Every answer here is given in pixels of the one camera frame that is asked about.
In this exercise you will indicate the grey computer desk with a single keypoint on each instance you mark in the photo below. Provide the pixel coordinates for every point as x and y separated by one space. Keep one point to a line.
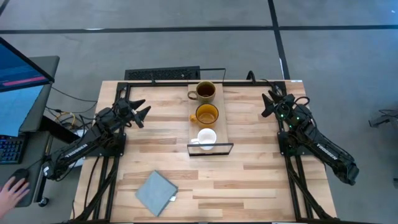
31 143

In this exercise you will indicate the black metal table frame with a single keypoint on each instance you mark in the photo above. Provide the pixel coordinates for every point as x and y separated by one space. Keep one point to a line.
171 84

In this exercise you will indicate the green glazed ceramic mug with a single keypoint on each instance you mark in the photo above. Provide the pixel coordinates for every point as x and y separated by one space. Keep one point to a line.
206 93

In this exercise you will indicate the black backlit keyboard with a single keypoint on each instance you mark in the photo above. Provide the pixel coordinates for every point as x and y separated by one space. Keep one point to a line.
11 149

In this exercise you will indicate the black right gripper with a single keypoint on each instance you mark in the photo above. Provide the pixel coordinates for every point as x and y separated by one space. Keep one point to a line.
290 109

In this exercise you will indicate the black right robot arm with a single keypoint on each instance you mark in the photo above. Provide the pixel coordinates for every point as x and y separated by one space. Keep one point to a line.
326 151

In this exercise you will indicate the black desk caster wheel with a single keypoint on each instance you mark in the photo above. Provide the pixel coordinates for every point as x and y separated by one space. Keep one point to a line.
43 202

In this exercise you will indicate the white label sticker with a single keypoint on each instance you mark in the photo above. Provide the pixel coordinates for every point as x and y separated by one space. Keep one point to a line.
296 81

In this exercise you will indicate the grey folded cloth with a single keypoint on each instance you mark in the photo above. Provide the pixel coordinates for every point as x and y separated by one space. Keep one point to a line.
155 193

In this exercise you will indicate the white box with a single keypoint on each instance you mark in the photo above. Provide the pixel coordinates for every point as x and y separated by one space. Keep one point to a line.
81 133

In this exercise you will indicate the black computer mouse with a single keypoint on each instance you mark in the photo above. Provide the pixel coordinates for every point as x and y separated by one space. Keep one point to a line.
20 174

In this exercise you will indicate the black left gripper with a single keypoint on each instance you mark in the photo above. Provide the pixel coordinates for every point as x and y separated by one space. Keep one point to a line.
126 109

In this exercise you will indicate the wooden shelf with black frame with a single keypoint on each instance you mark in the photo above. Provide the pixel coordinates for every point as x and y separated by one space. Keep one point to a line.
222 124

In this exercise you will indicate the amber yellow glass mug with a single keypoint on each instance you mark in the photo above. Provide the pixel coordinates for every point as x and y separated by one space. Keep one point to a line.
207 117

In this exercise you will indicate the small white mug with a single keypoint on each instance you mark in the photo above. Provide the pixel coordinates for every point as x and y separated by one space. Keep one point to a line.
206 138

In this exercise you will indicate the person's hand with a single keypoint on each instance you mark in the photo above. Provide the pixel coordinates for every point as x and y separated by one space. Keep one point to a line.
11 196

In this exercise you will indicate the computer monitor with blue screen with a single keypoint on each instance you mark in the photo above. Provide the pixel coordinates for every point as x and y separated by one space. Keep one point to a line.
15 71

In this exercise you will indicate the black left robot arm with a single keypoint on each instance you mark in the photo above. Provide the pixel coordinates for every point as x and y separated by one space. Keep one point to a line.
77 151

